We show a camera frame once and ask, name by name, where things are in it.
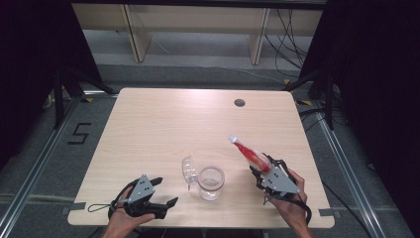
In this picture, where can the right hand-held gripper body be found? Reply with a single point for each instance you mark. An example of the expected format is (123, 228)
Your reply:
(280, 182)

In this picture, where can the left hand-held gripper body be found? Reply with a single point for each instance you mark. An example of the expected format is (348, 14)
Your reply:
(141, 191)

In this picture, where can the red and white spouted pouch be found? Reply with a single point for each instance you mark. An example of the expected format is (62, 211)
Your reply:
(251, 153)

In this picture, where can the clear glass jar with lid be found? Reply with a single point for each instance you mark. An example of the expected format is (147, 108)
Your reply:
(211, 195)

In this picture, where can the person's right hand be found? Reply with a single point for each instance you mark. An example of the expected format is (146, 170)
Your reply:
(292, 211)

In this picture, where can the person's left hand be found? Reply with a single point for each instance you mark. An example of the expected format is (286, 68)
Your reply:
(120, 222)

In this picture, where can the grey tape strip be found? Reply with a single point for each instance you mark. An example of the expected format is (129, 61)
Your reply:
(328, 212)
(75, 207)

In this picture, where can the black metal stand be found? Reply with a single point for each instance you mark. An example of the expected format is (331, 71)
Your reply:
(328, 99)
(58, 99)

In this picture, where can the black curtain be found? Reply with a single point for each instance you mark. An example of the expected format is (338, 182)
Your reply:
(379, 82)
(29, 49)

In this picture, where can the light wooden shelf unit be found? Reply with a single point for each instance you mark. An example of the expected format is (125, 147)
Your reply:
(198, 20)

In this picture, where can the aluminium floor rail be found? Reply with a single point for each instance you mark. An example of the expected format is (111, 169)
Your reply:
(36, 162)
(346, 172)

